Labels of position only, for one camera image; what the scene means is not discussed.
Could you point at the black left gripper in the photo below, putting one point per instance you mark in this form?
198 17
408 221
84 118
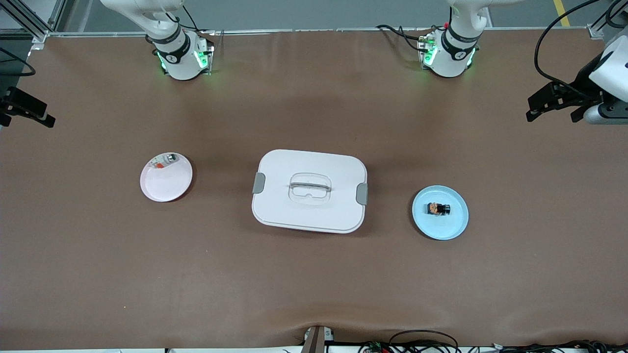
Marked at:
582 78

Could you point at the pink plate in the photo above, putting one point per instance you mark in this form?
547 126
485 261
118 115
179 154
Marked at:
164 186

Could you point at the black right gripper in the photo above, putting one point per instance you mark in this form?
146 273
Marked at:
10 98

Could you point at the white lidded storage box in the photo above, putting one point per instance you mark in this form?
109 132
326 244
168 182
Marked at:
309 215

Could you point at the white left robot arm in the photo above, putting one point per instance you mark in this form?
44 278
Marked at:
454 49

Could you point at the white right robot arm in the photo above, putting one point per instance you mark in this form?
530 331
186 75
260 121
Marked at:
179 54

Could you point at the light blue plate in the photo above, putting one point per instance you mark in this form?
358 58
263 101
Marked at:
441 228

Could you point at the orange and black push-button switch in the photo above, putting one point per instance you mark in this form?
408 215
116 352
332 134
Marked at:
438 209

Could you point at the aluminium table edge rail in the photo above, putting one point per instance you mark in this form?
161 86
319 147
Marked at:
294 31

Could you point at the white and red breaker switch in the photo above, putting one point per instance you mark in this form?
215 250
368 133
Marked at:
164 160

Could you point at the grey box latch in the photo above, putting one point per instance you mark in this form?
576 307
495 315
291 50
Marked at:
258 183
362 194

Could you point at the metal table edge bracket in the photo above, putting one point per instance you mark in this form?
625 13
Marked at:
316 340

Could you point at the aluminium frame profile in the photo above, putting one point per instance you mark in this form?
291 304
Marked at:
595 32
34 30

